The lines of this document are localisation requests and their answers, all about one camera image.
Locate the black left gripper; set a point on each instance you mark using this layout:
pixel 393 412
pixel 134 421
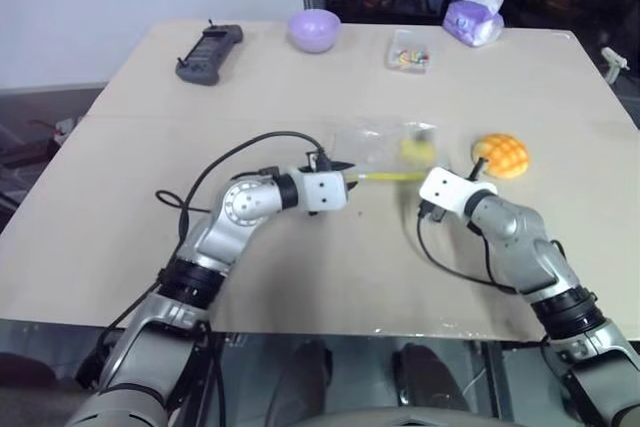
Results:
pixel 316 162

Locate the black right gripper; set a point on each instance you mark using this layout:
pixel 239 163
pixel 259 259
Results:
pixel 432 211

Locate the clear plastic zip bag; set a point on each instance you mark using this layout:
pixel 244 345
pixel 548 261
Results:
pixel 380 149

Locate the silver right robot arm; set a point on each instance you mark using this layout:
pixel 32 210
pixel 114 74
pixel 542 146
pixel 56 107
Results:
pixel 530 242

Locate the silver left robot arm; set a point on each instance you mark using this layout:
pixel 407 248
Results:
pixel 235 217

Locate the yellow snack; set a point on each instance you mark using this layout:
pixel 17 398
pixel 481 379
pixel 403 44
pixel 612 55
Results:
pixel 415 151

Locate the orange bun snack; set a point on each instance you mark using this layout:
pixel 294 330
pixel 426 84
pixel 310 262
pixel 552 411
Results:
pixel 502 154

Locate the clear box of coloured pins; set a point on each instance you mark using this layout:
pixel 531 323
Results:
pixel 407 54

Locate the purple bowl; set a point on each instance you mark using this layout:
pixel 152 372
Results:
pixel 313 29

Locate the black remote controller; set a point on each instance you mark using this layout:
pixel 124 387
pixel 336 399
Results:
pixel 207 54

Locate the purple tissue pack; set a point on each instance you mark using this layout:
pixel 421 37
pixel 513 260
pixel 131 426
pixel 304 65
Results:
pixel 472 22

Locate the red black floor clutter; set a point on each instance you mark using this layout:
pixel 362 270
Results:
pixel 40 139

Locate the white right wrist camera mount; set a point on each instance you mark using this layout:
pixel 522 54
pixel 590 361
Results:
pixel 447 189

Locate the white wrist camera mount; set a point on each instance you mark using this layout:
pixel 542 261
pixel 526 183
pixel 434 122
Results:
pixel 447 189
pixel 322 192

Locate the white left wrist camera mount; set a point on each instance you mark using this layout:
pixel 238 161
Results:
pixel 322 192

